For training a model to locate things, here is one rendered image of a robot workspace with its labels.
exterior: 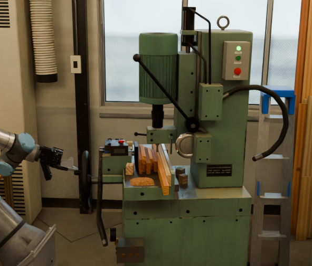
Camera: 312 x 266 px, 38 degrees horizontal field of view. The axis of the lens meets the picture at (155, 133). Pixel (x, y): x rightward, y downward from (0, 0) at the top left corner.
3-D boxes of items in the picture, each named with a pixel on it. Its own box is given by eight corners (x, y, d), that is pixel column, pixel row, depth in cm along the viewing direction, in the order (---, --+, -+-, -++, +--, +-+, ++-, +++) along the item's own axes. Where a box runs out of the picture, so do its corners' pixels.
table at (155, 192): (104, 155, 245) (103, 144, 243) (160, 154, 247) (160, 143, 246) (101, 201, 187) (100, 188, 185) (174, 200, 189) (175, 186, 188)
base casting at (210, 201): (122, 181, 243) (122, 165, 240) (227, 179, 248) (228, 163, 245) (123, 219, 200) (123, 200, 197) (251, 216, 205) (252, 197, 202)
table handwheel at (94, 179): (77, 162, 199) (79, 221, 207) (123, 161, 201) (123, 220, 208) (82, 143, 227) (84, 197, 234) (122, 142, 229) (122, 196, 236)
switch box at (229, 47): (221, 78, 198) (223, 40, 194) (244, 78, 199) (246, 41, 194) (225, 80, 192) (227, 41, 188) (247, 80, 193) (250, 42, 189)
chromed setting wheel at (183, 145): (174, 157, 206) (175, 131, 203) (200, 157, 207) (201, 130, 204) (175, 159, 203) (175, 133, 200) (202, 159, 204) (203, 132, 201)
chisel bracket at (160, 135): (145, 142, 218) (146, 125, 216) (175, 142, 219) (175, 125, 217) (147, 147, 211) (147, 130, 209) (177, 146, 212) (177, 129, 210)
